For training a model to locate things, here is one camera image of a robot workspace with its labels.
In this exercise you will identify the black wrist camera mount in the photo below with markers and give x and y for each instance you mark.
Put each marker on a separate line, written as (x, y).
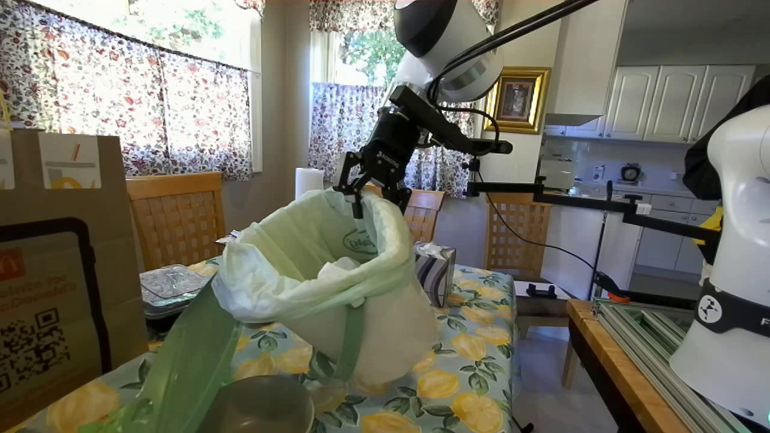
(435, 122)

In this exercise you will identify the white upper kitchen cabinets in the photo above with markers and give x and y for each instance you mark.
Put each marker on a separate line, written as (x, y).
(673, 104)

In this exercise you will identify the black bar camera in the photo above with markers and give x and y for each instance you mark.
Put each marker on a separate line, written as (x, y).
(488, 147)

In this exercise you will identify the white lower kitchen cabinets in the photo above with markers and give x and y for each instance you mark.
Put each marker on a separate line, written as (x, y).
(665, 243)

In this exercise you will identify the white paper towel roll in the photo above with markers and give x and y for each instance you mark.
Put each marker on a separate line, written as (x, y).
(306, 183)

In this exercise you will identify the green plastic bag pack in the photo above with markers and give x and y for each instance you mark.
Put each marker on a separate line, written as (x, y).
(121, 425)

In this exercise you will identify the white bin with green liner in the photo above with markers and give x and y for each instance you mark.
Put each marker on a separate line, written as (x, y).
(376, 322)

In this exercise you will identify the floral window valance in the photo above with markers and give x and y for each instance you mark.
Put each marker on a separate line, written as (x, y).
(352, 16)

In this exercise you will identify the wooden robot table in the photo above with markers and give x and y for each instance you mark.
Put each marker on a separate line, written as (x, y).
(616, 376)

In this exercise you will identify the wooden lattice-back chair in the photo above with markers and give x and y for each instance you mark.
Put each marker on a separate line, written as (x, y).
(176, 218)
(423, 218)

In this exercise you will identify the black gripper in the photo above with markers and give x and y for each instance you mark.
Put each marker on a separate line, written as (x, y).
(392, 153)

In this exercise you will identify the white kitchen cabinets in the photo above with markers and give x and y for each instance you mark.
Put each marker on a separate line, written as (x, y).
(673, 104)
(665, 243)

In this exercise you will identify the gold picture frame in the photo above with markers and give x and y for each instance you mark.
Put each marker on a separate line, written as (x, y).
(518, 100)

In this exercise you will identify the white range hood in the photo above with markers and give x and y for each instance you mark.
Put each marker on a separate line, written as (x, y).
(584, 63)

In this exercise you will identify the brown paper bag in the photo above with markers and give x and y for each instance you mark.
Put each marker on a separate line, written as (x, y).
(49, 207)

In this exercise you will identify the small black device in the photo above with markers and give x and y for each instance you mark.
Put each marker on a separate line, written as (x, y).
(541, 292)

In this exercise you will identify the narrow floral cafe curtain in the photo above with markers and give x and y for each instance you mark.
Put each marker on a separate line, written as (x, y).
(338, 122)

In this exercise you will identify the round black wall gadget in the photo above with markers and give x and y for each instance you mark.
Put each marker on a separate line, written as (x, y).
(631, 174)

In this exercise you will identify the aluminium mounting rails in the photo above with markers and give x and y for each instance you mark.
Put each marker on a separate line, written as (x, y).
(649, 346)

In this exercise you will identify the black tray with foil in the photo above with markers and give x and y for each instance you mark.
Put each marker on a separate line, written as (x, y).
(172, 286)

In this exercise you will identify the wide floral cafe curtain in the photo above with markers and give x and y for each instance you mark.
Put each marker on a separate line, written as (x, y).
(121, 104)

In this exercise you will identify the lemon print tablecloth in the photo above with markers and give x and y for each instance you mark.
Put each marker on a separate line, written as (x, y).
(465, 376)

